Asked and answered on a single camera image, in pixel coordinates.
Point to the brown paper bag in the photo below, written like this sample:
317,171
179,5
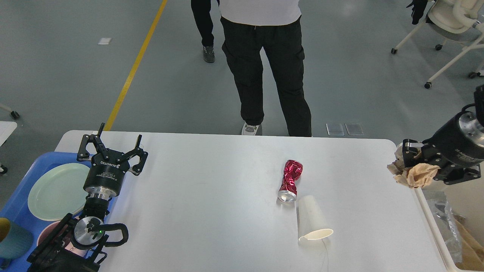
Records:
472,251

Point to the brown paper ball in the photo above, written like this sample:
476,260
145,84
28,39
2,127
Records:
417,176

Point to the beige plastic bin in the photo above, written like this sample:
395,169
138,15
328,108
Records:
467,200

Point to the chair caster at left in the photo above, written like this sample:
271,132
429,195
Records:
13,113

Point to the white side table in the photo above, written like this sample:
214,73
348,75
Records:
6,129

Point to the white office chair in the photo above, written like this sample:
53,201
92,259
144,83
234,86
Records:
455,20

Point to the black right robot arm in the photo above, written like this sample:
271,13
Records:
477,109

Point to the teal mug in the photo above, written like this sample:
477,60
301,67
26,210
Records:
15,240

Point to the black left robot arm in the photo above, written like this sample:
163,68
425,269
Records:
76,244

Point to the pink HOME mug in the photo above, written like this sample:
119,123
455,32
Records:
46,232

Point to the blue plastic tray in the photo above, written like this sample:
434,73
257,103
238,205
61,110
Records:
17,209

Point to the mint green plate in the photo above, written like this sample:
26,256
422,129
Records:
59,192

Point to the aluminium foil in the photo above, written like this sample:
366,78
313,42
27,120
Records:
442,213

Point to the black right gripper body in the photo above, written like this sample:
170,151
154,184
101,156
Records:
460,140

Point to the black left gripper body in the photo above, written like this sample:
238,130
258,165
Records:
107,174

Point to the clear floor plate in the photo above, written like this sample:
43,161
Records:
335,129
354,129

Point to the black garment on chair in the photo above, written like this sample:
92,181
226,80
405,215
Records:
418,8

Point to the clear floor plate right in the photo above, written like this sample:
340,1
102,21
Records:
354,129

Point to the person in dark sneakers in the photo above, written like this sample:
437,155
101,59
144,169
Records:
201,11

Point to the crushed red can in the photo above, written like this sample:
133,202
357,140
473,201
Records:
291,173

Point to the white paper cup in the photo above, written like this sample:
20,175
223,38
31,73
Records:
312,223

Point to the clear floor plate left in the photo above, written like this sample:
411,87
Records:
335,129

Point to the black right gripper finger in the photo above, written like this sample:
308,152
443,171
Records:
415,153
455,175

